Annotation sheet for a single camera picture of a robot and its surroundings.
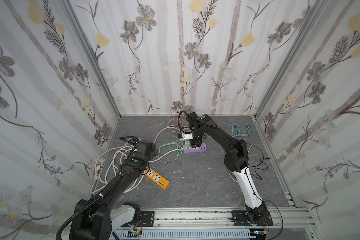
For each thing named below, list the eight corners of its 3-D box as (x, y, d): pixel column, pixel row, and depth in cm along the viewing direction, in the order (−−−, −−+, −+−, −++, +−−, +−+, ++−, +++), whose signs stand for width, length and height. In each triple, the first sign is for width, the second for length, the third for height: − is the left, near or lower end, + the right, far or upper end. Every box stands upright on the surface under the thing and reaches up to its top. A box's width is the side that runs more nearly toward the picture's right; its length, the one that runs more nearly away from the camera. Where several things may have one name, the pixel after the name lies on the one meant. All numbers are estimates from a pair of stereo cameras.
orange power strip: (145, 176, 90) (144, 174, 88) (151, 169, 93) (150, 167, 91) (164, 190, 85) (163, 189, 83) (170, 183, 88) (169, 181, 85)
